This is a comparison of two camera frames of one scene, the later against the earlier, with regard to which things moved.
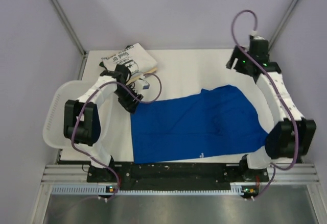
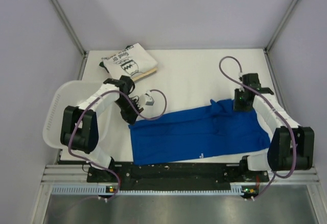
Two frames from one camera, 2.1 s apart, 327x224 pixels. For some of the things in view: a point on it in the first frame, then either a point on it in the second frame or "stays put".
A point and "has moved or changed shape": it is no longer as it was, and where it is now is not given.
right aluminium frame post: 288,13 stays put
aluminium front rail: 285,173 stays put
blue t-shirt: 219,123 has moved or changed shape
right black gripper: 237,54 to 237,106
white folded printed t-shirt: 135,57 stays put
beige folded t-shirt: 143,75 stays put
